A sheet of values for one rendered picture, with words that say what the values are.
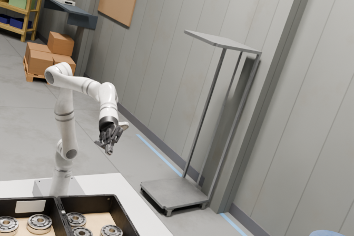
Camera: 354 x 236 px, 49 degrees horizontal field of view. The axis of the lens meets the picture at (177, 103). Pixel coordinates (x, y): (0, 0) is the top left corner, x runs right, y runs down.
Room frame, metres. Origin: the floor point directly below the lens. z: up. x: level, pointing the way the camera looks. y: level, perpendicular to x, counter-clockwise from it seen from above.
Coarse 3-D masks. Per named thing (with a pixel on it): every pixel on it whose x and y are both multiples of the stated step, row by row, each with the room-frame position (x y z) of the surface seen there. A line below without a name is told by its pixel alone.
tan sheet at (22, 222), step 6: (48, 216) 1.55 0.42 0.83; (18, 222) 1.45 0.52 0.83; (24, 222) 1.46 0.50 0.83; (18, 228) 1.41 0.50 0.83; (24, 228) 1.43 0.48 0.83; (18, 234) 1.38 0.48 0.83; (24, 234) 1.39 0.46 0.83; (30, 234) 1.40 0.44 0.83; (36, 234) 1.41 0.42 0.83; (42, 234) 1.42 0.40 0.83; (48, 234) 1.43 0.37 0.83; (54, 234) 1.44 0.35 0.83
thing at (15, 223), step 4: (4, 216) 1.42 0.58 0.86; (8, 216) 1.43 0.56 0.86; (0, 220) 1.39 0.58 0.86; (12, 220) 1.41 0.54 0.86; (16, 220) 1.42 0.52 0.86; (12, 224) 1.39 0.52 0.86; (16, 224) 1.40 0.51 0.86; (0, 228) 1.35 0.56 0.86; (4, 228) 1.35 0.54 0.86; (8, 228) 1.36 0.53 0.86; (12, 228) 1.36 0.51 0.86; (16, 228) 1.38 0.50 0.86
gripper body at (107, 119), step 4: (104, 116) 1.37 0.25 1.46; (108, 116) 1.37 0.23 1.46; (112, 116) 1.38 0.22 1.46; (100, 120) 1.37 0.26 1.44; (104, 120) 1.35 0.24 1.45; (108, 120) 1.35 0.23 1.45; (112, 120) 1.36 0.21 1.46; (116, 120) 1.38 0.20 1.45; (100, 124) 1.35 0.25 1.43; (104, 124) 1.35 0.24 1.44; (108, 124) 1.35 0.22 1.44; (112, 124) 1.35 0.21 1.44; (116, 124) 1.36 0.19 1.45; (100, 128) 1.35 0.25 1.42; (104, 128) 1.35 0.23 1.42; (112, 128) 1.33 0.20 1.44; (100, 132) 1.36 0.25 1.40; (112, 132) 1.32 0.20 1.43; (100, 136) 1.33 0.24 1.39
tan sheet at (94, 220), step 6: (90, 216) 1.64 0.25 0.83; (96, 216) 1.66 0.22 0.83; (102, 216) 1.67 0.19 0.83; (108, 216) 1.69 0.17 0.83; (90, 222) 1.60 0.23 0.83; (96, 222) 1.61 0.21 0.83; (102, 222) 1.62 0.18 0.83; (108, 222) 1.64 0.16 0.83; (90, 228) 1.55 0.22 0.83; (96, 228) 1.57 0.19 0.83; (96, 234) 1.52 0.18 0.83
